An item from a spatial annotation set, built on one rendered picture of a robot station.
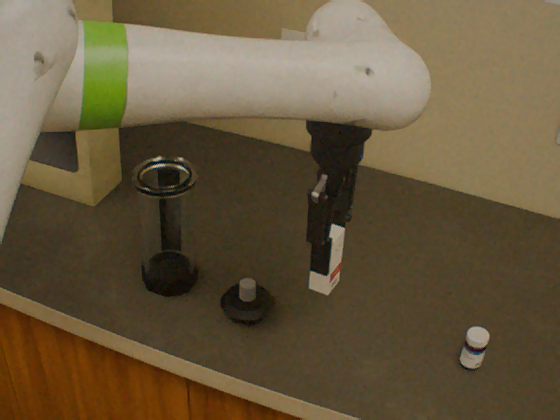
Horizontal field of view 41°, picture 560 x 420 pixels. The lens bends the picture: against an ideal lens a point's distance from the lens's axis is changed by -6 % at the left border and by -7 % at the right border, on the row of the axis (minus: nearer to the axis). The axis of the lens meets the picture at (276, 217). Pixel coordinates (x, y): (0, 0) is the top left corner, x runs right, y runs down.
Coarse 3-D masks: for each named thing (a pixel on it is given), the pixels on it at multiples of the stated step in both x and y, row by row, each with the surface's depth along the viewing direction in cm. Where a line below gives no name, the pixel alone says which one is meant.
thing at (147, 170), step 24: (144, 168) 132; (168, 168) 135; (192, 168) 132; (168, 192) 127; (192, 192) 133; (144, 216) 132; (168, 216) 130; (192, 216) 135; (144, 240) 135; (168, 240) 133; (192, 240) 137; (144, 264) 139; (168, 264) 136; (192, 264) 140
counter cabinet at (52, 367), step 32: (0, 320) 150; (32, 320) 145; (0, 352) 157; (32, 352) 151; (64, 352) 146; (96, 352) 142; (0, 384) 165; (32, 384) 159; (64, 384) 153; (96, 384) 148; (128, 384) 143; (160, 384) 139; (192, 384) 135; (0, 416) 174; (32, 416) 167; (64, 416) 160; (96, 416) 154; (128, 416) 149; (160, 416) 144; (192, 416) 140; (224, 416) 136; (256, 416) 132; (288, 416) 129
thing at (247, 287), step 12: (240, 288) 134; (252, 288) 133; (264, 288) 137; (228, 300) 134; (240, 300) 135; (252, 300) 135; (264, 300) 135; (228, 312) 134; (240, 312) 133; (252, 312) 133; (264, 312) 134
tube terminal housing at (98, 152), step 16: (80, 0) 135; (96, 0) 140; (80, 16) 137; (96, 16) 142; (112, 128) 159; (80, 144) 153; (96, 144) 155; (112, 144) 161; (80, 160) 155; (96, 160) 157; (112, 160) 163; (32, 176) 164; (48, 176) 162; (64, 176) 160; (80, 176) 158; (96, 176) 159; (112, 176) 165; (48, 192) 164; (64, 192) 162; (80, 192) 160; (96, 192) 160
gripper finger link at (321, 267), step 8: (328, 240) 118; (312, 248) 120; (328, 248) 119; (312, 256) 121; (328, 256) 120; (312, 264) 122; (320, 264) 121; (328, 264) 121; (320, 272) 122; (328, 272) 122
